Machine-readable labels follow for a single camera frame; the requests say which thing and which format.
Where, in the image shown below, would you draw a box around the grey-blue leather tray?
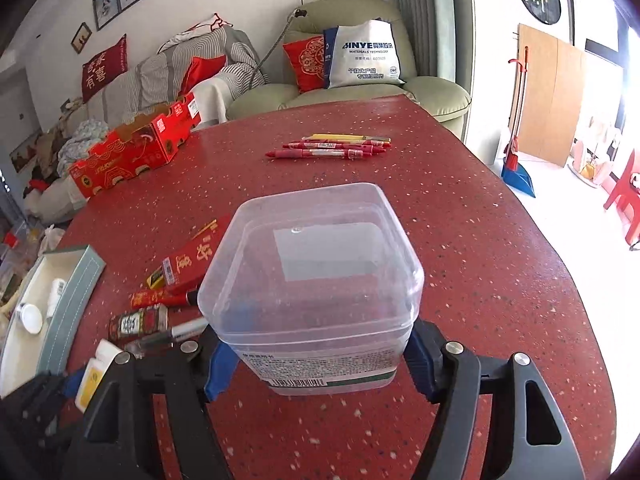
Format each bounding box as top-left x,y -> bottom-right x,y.
0,245 -> 107,398

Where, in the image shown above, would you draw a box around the silver pen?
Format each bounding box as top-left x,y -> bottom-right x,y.
125,316 -> 211,356

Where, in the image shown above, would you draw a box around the white plastic bottle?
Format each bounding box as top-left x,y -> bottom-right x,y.
46,279 -> 67,322

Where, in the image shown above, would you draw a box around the small dark red bottle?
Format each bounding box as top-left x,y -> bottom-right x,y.
109,304 -> 170,345

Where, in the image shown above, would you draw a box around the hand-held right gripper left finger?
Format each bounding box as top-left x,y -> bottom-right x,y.
62,332 -> 238,480

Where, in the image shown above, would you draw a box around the clear plastic container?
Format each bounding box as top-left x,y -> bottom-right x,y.
197,182 -> 425,397

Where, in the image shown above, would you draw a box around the plain red cushion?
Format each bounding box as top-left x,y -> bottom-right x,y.
180,55 -> 228,96

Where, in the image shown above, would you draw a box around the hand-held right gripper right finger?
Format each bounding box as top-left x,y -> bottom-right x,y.
402,320 -> 588,480

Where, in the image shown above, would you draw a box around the red plastic chair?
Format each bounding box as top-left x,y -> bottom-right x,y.
603,149 -> 640,246

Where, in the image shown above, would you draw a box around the white and blue tote bag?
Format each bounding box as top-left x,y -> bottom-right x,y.
322,19 -> 407,90

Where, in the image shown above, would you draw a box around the red pillow white characters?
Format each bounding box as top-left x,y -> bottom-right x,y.
81,34 -> 128,103

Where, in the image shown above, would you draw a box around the yellow pen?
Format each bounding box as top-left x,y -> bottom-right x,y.
305,133 -> 392,144

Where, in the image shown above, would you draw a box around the white round jar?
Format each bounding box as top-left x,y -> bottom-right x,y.
14,304 -> 43,335

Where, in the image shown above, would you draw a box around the white jar yellow label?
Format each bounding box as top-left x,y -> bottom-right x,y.
75,340 -> 118,411

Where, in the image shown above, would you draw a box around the green curtain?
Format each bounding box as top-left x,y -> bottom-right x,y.
392,0 -> 468,78

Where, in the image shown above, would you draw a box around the white cushion red trim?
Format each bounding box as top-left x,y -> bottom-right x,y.
159,12 -> 235,53

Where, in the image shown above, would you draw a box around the red tube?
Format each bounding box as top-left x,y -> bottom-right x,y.
131,287 -> 198,311

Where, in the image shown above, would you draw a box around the sofa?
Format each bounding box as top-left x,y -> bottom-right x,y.
22,25 -> 271,226

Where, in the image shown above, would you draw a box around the blue dustpan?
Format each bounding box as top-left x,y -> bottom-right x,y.
501,157 -> 541,198

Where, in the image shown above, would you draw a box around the grey striped blanket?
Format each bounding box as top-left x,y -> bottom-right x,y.
100,25 -> 271,121

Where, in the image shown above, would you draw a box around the beige armchair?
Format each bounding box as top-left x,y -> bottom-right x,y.
227,0 -> 473,136

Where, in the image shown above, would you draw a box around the red cardboard box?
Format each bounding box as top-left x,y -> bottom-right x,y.
68,92 -> 197,199

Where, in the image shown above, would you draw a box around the pile of clothes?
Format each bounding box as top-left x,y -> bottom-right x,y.
30,117 -> 108,196

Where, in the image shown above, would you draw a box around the yellow blade box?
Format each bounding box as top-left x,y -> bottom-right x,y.
145,260 -> 173,288

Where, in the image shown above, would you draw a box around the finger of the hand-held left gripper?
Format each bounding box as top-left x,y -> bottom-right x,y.
0,371 -> 93,461

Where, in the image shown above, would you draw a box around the small picture frame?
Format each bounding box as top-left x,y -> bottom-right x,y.
71,21 -> 93,54

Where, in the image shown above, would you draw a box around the red pen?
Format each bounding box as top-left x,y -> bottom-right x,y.
265,148 -> 368,161
283,140 -> 392,151
272,145 -> 388,157

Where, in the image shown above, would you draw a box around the red embroidered cushion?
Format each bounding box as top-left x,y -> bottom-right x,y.
282,35 -> 331,93

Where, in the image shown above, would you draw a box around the wooden board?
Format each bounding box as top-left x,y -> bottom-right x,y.
517,23 -> 588,168

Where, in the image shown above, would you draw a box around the grey hose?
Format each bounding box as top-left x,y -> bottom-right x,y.
248,7 -> 308,92

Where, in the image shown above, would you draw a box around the red box gold characters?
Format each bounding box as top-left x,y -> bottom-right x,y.
160,215 -> 236,296

